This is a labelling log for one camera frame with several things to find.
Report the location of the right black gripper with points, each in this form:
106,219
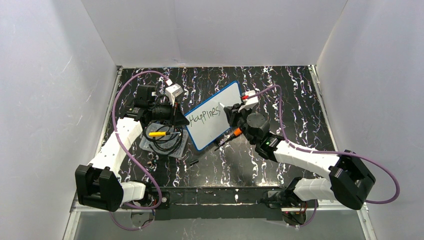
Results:
236,114

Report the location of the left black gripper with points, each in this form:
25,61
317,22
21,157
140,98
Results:
175,112

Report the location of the blue framed whiteboard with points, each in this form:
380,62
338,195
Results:
208,120

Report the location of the black marker cap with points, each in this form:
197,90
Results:
193,162

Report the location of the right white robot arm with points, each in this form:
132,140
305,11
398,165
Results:
342,177

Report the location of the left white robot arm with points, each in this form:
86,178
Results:
97,183

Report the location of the clear plastic box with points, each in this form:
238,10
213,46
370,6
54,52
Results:
170,145

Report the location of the orange handled screwdriver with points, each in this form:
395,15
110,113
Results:
233,136

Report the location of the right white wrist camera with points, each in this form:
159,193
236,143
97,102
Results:
248,100

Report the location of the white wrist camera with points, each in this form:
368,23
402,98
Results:
248,100
172,92

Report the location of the yellow handled screwdriver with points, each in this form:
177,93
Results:
162,133

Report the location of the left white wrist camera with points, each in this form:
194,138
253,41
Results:
172,92

